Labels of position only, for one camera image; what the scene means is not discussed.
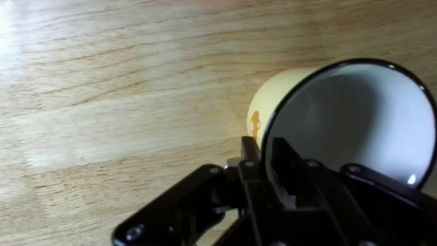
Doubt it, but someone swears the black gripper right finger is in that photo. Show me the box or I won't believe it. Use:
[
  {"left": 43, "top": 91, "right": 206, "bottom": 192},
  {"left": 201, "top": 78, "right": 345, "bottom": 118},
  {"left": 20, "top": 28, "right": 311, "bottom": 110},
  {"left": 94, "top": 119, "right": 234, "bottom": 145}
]
[{"left": 268, "top": 139, "right": 364, "bottom": 246}]

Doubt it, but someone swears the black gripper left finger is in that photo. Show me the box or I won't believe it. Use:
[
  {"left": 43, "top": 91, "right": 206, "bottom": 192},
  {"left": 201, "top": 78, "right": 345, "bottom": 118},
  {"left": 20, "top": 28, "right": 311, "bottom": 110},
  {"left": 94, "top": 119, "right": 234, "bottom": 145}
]
[{"left": 225, "top": 137, "right": 271, "bottom": 246}]

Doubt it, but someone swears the yellow enamel cup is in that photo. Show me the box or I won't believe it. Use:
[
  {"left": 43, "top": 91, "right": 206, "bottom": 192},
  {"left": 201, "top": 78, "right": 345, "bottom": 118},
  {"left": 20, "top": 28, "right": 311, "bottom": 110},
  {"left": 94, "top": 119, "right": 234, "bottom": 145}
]
[{"left": 245, "top": 58, "right": 435, "bottom": 189}]

